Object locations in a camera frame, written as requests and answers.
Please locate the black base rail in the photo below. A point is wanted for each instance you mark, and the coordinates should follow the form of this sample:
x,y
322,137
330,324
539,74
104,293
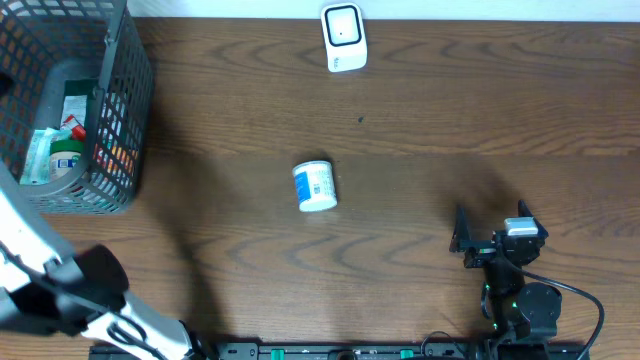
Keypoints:
x,y
432,350

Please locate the pale green wipes packet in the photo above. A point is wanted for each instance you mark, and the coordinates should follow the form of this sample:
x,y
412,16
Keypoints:
x,y
37,163

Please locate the green lid jar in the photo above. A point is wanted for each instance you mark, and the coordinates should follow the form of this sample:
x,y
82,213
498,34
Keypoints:
x,y
64,154

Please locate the white jar blue label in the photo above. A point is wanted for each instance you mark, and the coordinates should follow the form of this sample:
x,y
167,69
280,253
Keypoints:
x,y
314,183

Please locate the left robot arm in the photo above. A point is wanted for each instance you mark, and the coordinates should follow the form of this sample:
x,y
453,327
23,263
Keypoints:
x,y
47,288

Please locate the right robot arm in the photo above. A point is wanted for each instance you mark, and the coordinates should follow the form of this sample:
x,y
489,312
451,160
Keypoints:
x,y
524,315

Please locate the white barcode scanner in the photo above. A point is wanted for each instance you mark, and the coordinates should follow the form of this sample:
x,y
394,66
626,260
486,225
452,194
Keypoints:
x,y
344,37

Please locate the grey plastic mesh basket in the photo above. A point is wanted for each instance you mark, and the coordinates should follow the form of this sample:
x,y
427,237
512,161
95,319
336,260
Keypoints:
x,y
51,51

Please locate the red white small packet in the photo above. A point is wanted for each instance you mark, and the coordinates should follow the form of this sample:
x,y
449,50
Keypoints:
x,y
77,129

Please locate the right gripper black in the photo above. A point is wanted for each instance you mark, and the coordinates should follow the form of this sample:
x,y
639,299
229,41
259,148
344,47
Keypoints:
x,y
462,240

